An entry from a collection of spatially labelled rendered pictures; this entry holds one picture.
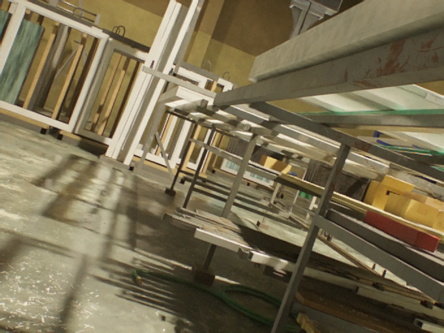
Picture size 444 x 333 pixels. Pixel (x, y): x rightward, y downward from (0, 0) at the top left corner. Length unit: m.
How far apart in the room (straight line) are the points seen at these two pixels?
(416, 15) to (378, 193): 2.45
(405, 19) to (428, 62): 0.11
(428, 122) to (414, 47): 0.50
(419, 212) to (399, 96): 1.32
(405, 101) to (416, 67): 0.73
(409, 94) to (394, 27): 0.65
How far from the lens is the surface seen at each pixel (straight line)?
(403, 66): 0.75
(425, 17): 0.74
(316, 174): 3.38
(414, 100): 1.45
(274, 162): 4.63
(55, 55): 10.08
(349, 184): 3.44
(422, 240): 1.63
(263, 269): 2.09
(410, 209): 2.69
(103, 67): 8.23
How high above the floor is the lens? 0.65
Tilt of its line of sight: 1 degrees down
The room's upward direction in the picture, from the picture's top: 21 degrees clockwise
